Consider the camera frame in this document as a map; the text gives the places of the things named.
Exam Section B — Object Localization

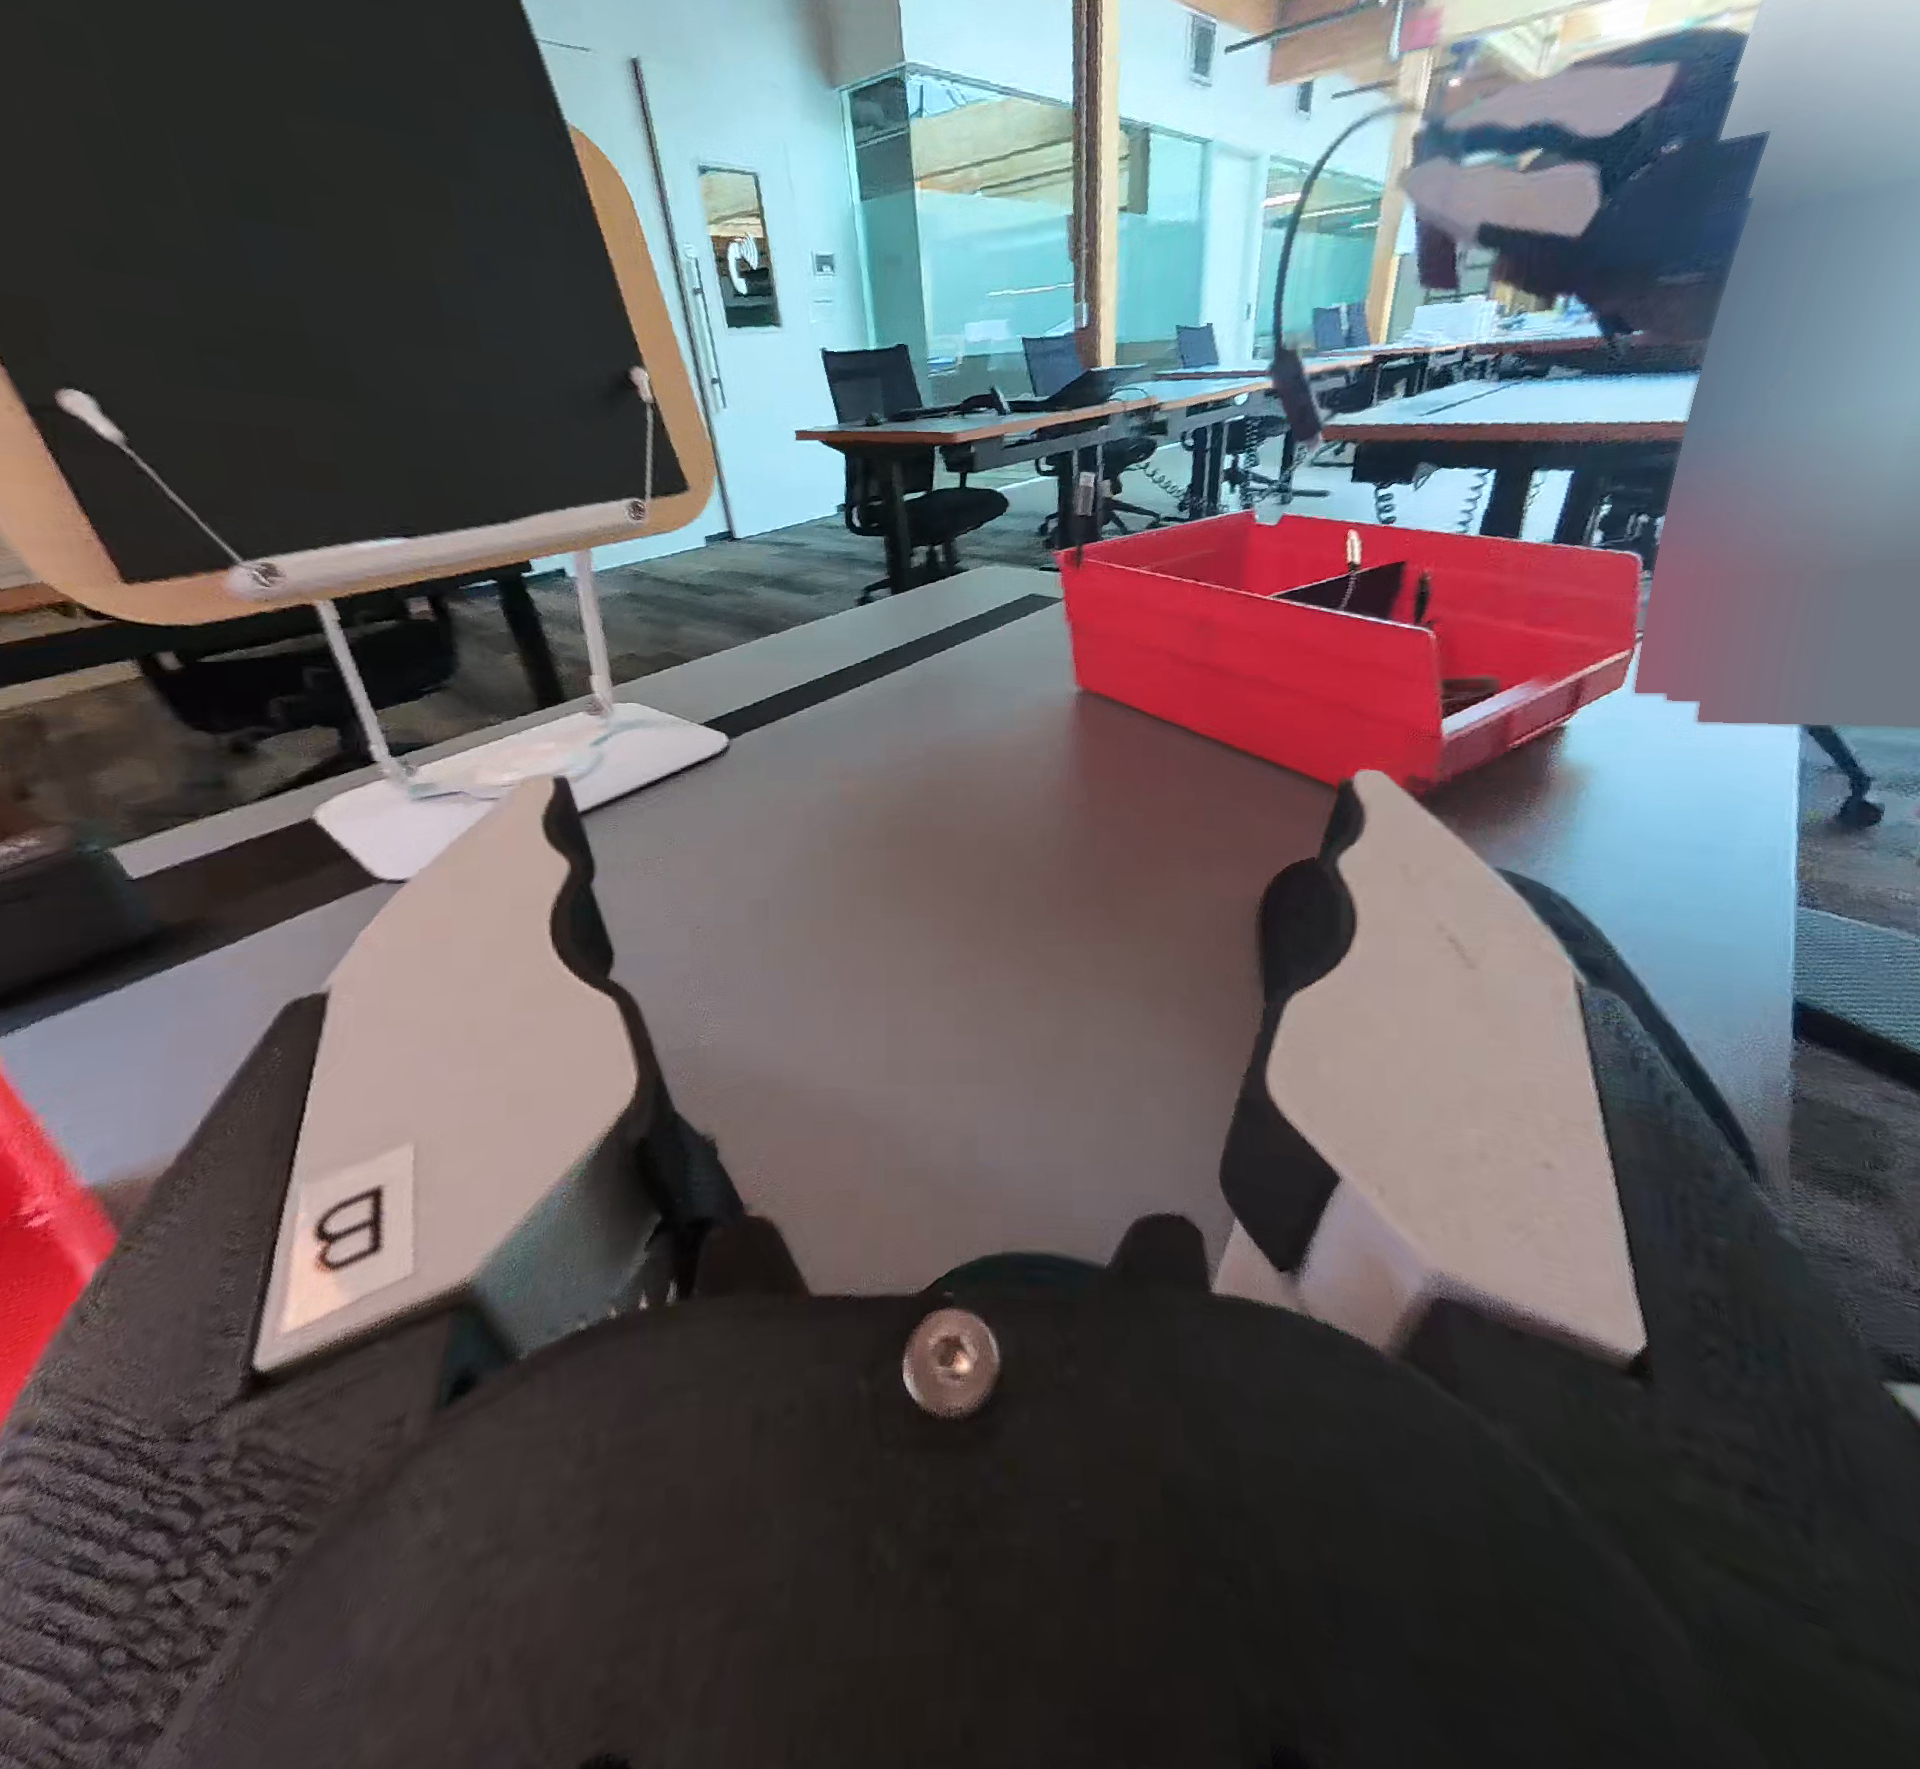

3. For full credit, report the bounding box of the black board with wooden rim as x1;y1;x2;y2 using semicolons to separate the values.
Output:
0;0;720;628

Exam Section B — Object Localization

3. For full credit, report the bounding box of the white board stand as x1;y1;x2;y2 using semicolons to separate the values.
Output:
225;501;732;887

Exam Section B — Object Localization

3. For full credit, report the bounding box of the black case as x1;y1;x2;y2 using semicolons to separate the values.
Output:
0;827;161;998

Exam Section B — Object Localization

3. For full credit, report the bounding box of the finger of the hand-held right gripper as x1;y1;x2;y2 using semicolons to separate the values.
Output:
1417;58;1686;146
1403;156;1610;245

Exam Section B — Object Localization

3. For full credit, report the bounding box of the long wooden office desk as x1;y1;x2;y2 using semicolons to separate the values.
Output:
795;367;1310;595

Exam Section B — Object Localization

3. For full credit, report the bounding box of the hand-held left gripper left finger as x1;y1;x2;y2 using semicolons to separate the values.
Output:
247;775;668;1377

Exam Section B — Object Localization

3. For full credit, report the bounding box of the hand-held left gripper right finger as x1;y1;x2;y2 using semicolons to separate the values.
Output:
1216;767;1653;1365

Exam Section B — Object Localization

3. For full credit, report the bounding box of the black hub cable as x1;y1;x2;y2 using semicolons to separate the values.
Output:
1268;101;1428;518

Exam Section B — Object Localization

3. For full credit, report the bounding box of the white door with window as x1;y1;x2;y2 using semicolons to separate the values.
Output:
639;58;797;539

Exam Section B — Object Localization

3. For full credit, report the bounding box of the red plastic bin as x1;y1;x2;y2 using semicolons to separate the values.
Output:
0;1063;119;1417
1059;510;1648;796

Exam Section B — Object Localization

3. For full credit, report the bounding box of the wooden support post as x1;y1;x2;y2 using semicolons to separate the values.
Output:
1069;0;1127;370

